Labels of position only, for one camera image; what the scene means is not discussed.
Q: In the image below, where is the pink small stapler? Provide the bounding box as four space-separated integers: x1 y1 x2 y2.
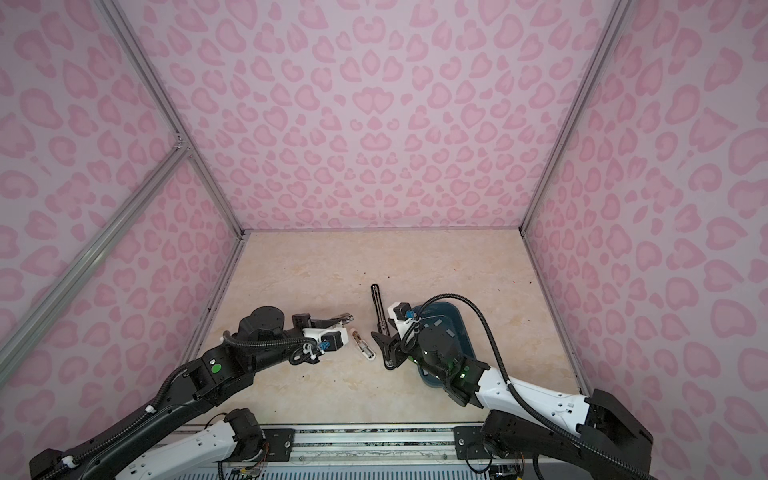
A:
350 329 376 361

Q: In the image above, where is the black stapler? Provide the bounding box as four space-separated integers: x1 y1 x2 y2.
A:
370 283 390 336

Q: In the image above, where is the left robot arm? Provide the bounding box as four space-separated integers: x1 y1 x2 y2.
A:
29 306 354 479

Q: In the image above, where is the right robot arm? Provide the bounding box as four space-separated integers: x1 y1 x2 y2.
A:
372 327 653 479

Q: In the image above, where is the teal plastic tray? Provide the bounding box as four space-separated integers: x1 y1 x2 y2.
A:
402 300 476 392

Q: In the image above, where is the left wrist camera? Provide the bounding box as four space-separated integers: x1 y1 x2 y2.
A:
302 325 349 353

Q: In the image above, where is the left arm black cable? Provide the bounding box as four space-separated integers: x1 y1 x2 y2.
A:
35 329 319 480

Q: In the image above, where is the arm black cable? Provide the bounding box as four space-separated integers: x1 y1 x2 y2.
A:
407 293 658 480
35 329 319 480

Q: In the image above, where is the aluminium front rail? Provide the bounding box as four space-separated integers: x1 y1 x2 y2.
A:
131 422 637 480

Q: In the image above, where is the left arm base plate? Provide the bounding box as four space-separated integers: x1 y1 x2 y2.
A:
257 428 296 463

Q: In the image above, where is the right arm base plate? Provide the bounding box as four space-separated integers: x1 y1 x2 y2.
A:
452 425 495 461

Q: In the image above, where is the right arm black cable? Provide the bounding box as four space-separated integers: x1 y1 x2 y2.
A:
407 293 658 480

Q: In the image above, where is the aluminium diagonal frame bar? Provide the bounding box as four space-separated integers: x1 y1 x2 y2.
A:
1 141 189 385

